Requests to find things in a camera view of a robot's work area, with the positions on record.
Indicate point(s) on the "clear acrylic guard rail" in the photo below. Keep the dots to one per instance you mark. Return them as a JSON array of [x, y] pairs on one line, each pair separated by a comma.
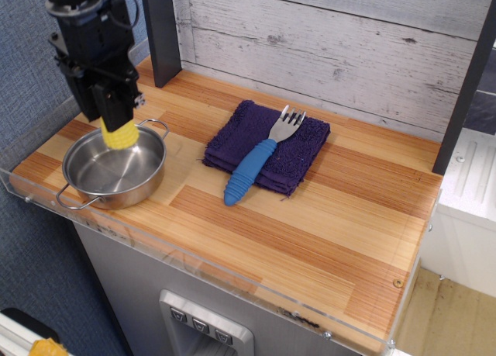
[[334, 258]]

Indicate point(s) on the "silver dispenser button panel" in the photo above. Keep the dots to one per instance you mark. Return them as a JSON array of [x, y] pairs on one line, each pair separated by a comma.
[[190, 324]]

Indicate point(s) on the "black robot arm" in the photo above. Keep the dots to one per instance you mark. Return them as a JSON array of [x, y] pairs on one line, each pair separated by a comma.
[[92, 51]]

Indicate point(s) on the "blue handled metal fork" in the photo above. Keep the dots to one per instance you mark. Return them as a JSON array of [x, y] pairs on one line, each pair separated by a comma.
[[250, 166]]

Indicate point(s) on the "stainless steel pan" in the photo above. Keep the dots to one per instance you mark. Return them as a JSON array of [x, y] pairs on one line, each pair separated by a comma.
[[114, 179]]

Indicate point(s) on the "left dark post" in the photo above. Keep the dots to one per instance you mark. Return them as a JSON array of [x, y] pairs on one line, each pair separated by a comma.
[[163, 42]]

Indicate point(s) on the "yellow toy corn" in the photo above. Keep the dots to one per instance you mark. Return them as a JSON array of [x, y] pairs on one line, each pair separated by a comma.
[[122, 138]]

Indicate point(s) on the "yellow black object corner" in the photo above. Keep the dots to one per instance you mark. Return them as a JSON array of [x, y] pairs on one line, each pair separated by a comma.
[[47, 347]]

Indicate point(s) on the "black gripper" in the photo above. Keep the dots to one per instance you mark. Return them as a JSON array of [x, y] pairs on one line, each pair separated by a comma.
[[92, 49]]

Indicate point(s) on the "purple folded towel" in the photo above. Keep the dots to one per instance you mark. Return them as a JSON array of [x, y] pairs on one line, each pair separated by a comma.
[[243, 146]]

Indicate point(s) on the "grey toy fridge cabinet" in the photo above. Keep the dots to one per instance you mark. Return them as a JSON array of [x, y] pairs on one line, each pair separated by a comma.
[[132, 282]]

